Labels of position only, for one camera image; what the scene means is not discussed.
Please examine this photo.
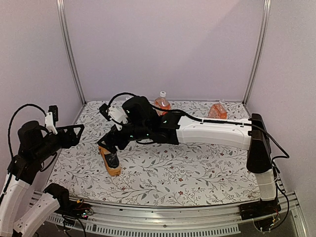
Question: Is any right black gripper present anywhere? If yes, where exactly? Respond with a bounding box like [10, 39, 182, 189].
[97, 121, 149, 154]

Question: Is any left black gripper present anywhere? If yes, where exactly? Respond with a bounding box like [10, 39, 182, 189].
[34, 124, 84, 162]

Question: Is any orange bottle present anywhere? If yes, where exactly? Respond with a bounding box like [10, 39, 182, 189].
[207, 99, 228, 119]
[154, 91, 171, 110]

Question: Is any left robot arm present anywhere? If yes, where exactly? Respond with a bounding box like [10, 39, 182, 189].
[0, 120, 84, 237]

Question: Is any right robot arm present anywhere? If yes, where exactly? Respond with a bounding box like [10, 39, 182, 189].
[97, 95, 277, 215]

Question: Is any dark label tea bottle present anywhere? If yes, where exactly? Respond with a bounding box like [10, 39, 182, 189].
[98, 146, 121, 177]

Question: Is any floral table mat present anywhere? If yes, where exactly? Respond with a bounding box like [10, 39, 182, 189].
[48, 101, 260, 206]

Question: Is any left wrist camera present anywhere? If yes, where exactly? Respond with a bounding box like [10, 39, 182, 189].
[45, 105, 59, 135]

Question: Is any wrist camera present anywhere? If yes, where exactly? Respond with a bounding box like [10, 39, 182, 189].
[99, 103, 128, 131]
[45, 105, 59, 135]

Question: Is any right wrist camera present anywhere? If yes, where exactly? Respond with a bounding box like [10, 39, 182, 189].
[99, 103, 128, 131]

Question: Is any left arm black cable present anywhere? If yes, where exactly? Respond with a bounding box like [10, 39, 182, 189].
[7, 103, 49, 158]

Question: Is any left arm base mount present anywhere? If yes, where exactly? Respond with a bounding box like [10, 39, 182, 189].
[43, 183, 94, 220]

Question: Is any left aluminium frame post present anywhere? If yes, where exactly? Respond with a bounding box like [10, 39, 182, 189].
[56, 0, 86, 105]

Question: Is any aluminium frame post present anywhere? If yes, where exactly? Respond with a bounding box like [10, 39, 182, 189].
[242, 0, 272, 106]
[56, 0, 86, 105]

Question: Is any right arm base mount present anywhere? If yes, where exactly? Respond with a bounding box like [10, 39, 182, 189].
[238, 198, 281, 220]

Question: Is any right aluminium frame post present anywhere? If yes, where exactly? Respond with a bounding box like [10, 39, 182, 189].
[242, 0, 272, 106]

